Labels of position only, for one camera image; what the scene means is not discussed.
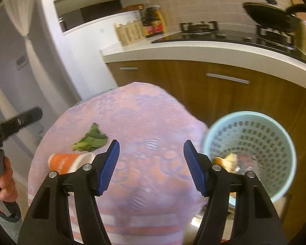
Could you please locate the clear plastic wrapper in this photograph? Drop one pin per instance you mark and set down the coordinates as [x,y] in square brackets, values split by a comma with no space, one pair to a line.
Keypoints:
[246,162]

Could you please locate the orange paper cup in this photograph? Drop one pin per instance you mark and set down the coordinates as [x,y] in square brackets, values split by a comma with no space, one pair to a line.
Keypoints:
[64,163]

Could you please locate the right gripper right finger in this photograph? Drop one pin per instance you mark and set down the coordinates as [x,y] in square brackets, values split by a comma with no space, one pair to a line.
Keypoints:
[255,219]

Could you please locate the wooden base cabinets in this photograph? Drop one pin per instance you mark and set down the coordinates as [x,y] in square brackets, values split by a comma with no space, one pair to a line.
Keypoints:
[210,91]

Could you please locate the black gas stove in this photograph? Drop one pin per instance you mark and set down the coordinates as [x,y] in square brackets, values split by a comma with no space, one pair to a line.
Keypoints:
[283,43]

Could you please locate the person's left hand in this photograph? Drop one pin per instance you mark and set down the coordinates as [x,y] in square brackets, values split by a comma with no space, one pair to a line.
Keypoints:
[8,191]

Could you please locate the dark soy sauce bottle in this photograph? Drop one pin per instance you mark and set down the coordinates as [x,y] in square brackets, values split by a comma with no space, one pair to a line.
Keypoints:
[145,21]

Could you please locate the pink floral tablecloth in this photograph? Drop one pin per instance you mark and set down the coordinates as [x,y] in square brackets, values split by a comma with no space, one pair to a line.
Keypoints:
[151,197]

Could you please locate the black frying pan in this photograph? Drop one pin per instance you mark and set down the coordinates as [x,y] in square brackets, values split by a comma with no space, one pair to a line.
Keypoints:
[270,15]

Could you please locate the green leaf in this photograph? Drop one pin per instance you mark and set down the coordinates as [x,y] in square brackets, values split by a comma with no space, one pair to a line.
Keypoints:
[92,140]

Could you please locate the light blue perforated basket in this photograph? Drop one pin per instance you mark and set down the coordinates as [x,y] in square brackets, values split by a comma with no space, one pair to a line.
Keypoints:
[260,137]

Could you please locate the beige utensil basket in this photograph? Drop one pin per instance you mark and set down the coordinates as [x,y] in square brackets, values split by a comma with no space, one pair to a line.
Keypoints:
[130,33]

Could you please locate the large sauce bottle red label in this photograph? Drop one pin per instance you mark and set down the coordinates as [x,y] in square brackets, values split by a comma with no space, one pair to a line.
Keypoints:
[155,20]

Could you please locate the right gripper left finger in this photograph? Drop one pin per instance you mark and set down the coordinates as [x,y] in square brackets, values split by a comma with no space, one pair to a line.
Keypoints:
[48,219]

